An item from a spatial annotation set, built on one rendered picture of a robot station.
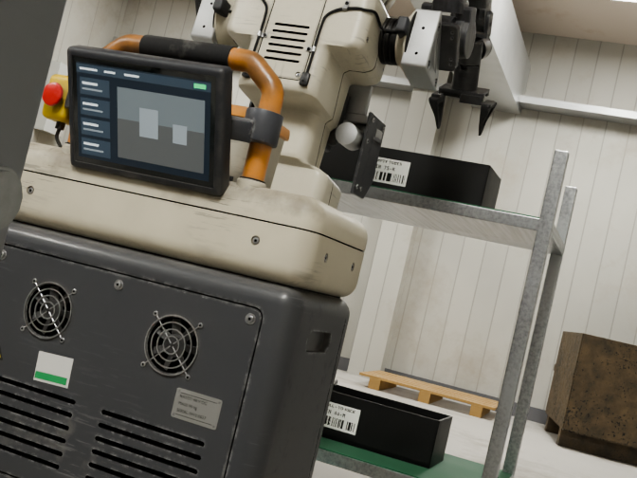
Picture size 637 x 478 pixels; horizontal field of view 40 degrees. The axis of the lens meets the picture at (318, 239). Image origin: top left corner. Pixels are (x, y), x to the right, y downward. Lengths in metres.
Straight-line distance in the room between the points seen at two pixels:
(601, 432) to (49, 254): 5.53
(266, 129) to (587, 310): 6.90
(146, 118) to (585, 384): 5.51
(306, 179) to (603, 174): 6.64
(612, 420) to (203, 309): 5.51
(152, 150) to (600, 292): 6.94
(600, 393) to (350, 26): 5.18
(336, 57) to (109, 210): 0.55
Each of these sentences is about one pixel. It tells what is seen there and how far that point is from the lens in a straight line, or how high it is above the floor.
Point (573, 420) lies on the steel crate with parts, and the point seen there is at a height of 0.20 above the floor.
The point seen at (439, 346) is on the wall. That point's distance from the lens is 8.12.
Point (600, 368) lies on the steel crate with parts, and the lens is 6.53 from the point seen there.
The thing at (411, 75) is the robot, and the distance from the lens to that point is 1.64.
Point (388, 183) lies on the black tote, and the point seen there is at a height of 0.98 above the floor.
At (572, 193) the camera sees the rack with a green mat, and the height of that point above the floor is 1.08.
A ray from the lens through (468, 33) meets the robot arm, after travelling 1.77.
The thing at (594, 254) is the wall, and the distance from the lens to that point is 8.02.
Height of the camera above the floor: 0.69
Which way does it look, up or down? 3 degrees up
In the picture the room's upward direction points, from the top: 13 degrees clockwise
